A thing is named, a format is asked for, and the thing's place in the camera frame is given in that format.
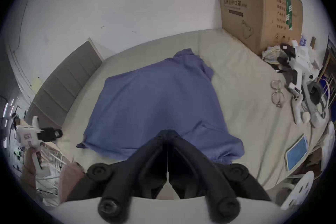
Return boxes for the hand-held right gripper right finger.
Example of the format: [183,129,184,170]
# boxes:
[167,130,272,223]

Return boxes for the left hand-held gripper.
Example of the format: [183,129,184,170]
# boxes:
[15,116,64,178]

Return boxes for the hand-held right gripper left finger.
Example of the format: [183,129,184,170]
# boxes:
[67,130,168,221]

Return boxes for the blue shirt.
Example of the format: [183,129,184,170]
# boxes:
[76,48,245,166]

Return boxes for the person's left hand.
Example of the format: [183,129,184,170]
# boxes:
[22,157,37,192]

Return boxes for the grey padded headboard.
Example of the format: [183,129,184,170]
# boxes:
[25,39,103,130]

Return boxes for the white plastic stool with holes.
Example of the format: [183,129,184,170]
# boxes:
[280,170,315,210]

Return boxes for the eyeglasses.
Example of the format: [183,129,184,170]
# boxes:
[271,80,285,108]

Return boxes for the spare white hand-held gripper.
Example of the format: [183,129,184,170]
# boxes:
[288,69,330,128]
[278,43,323,79]

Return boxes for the crumpled white plastic bag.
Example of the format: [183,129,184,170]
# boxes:
[262,45,283,64]

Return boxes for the brown cardboard carton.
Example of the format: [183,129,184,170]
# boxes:
[216,0,304,57]

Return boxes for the blue card with white frame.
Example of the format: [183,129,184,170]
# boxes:
[285,134,309,171]

